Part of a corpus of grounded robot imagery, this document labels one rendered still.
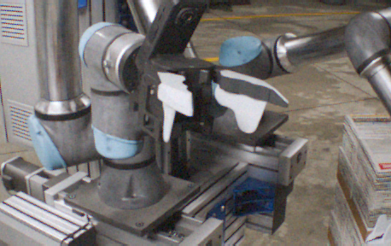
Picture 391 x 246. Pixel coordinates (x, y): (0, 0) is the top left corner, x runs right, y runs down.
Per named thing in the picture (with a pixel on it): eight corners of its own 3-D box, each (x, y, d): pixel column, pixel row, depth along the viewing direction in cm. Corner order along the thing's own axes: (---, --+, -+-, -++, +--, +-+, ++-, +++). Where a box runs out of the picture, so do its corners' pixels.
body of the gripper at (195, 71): (217, 137, 62) (166, 104, 71) (227, 63, 59) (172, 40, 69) (158, 143, 58) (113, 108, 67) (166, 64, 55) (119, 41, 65)
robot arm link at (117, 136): (173, 150, 82) (172, 80, 78) (106, 167, 76) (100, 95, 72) (149, 131, 88) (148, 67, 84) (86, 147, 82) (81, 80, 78)
